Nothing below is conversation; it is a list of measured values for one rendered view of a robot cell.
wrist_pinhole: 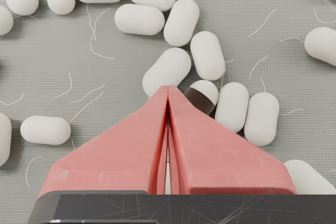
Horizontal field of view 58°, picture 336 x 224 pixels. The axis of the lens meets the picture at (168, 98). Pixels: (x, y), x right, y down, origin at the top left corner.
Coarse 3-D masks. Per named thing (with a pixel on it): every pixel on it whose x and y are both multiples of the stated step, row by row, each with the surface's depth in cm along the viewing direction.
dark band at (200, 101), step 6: (186, 90) 19; (192, 90) 19; (186, 96) 19; (192, 96) 19; (198, 96) 19; (204, 96) 19; (192, 102) 19; (198, 102) 19; (204, 102) 19; (210, 102) 19; (198, 108) 19; (204, 108) 19; (210, 108) 19
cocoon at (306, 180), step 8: (288, 160) 19; (296, 160) 18; (288, 168) 18; (296, 168) 18; (304, 168) 18; (312, 168) 18; (296, 176) 18; (304, 176) 18; (312, 176) 18; (320, 176) 18; (296, 184) 18; (304, 184) 18; (312, 184) 17; (320, 184) 18; (328, 184) 18; (304, 192) 18; (312, 192) 17; (320, 192) 17; (328, 192) 17
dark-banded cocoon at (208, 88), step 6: (192, 84) 19; (198, 84) 19; (204, 84) 19; (210, 84) 19; (198, 90) 19; (204, 90) 19; (210, 90) 19; (216, 90) 19; (210, 96) 19; (216, 96) 19; (216, 102) 19
